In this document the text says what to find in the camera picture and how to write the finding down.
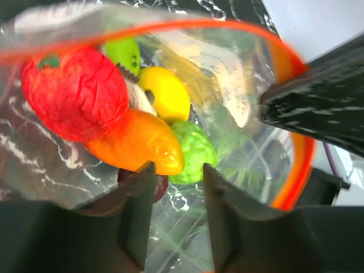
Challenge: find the green fake lime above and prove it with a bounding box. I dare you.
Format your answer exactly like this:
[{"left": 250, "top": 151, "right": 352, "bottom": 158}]
[{"left": 104, "top": 38, "right": 140, "bottom": 75}]

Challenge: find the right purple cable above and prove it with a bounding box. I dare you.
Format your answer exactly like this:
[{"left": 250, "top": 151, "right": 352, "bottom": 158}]
[{"left": 322, "top": 140, "right": 341, "bottom": 177}]

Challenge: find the yellow fake lemon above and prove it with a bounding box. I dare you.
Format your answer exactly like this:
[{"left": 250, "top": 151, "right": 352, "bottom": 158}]
[{"left": 139, "top": 66, "right": 191, "bottom": 124}]

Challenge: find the clear zip top bag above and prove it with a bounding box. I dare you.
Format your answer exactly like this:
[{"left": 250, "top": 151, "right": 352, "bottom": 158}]
[{"left": 1, "top": 1, "right": 315, "bottom": 272}]

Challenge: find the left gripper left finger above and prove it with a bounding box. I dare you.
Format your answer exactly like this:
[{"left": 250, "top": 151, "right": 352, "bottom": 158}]
[{"left": 72, "top": 162, "right": 156, "bottom": 272}]

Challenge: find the red fake apple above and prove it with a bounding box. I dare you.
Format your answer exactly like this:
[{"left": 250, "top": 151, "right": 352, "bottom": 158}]
[{"left": 20, "top": 48, "right": 129, "bottom": 142}]

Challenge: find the orange fake mango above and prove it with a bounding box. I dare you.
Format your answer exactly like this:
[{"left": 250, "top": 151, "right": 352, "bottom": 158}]
[{"left": 84, "top": 109, "right": 185, "bottom": 175}]

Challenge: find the grey fake fish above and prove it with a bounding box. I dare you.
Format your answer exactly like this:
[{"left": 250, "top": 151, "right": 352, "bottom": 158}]
[{"left": 115, "top": 63, "right": 157, "bottom": 116}]

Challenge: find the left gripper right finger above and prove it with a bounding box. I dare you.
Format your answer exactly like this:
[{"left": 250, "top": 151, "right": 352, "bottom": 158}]
[{"left": 203, "top": 164, "right": 284, "bottom": 272}]

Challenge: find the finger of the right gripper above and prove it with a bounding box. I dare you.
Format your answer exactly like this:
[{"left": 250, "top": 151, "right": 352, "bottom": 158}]
[{"left": 259, "top": 35, "right": 363, "bottom": 156}]

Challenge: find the green fake custard apple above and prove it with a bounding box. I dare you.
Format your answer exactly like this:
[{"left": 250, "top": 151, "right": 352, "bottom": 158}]
[{"left": 168, "top": 121, "right": 217, "bottom": 185}]

